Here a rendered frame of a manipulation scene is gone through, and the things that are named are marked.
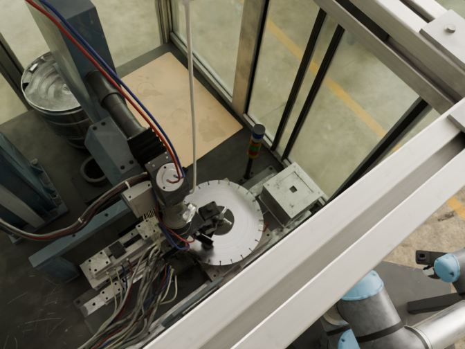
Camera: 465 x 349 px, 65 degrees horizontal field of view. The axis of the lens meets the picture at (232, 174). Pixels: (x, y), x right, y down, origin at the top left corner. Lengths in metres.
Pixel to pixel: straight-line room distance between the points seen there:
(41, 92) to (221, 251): 0.93
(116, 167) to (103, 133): 0.09
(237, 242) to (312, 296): 1.14
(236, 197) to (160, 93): 0.75
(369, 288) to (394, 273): 1.60
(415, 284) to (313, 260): 2.38
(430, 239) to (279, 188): 1.48
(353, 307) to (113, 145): 0.68
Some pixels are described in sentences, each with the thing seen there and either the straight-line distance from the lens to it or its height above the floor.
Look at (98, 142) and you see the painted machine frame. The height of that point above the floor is 1.52.
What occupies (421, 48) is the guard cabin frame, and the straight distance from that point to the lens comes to 0.35.
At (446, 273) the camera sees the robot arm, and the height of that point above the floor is 1.22.
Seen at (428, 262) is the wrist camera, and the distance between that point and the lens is 1.44.
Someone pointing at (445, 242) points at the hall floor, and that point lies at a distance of 2.82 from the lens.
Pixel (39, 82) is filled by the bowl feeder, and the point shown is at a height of 1.07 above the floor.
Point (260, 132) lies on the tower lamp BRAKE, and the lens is 1.30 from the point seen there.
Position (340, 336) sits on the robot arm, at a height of 0.96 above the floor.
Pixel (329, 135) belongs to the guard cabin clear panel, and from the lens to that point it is 1.35.
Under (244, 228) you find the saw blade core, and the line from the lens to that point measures 1.37.
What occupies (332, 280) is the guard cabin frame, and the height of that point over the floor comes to 2.05.
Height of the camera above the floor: 2.25
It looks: 65 degrees down
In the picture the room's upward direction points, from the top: 10 degrees clockwise
